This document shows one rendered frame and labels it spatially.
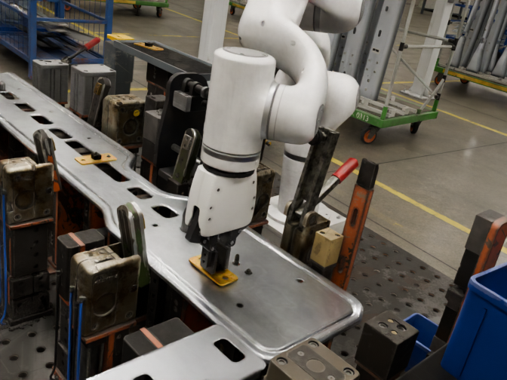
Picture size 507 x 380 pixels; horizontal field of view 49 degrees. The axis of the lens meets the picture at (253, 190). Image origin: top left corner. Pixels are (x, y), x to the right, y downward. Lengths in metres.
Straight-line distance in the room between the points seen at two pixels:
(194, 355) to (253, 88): 0.35
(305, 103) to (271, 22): 0.16
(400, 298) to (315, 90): 0.89
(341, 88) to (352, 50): 4.18
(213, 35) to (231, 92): 4.41
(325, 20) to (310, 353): 0.68
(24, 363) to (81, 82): 0.72
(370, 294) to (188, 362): 0.86
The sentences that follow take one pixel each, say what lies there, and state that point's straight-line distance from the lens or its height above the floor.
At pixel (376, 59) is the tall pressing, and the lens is 5.47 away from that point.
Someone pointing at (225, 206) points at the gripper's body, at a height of 1.13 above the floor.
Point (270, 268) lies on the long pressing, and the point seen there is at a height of 1.00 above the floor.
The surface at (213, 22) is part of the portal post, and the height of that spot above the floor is 0.79.
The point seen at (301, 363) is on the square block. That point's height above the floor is 1.06.
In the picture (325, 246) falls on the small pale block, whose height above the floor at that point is 1.05.
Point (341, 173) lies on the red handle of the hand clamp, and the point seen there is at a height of 1.13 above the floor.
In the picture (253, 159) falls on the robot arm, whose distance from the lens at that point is 0.77.
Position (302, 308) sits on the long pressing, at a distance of 0.84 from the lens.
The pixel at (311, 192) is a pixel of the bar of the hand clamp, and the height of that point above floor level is 1.11.
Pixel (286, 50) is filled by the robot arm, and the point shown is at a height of 1.34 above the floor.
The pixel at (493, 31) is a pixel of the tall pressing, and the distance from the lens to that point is 8.93.
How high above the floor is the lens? 1.47
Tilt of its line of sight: 24 degrees down
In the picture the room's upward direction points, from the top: 10 degrees clockwise
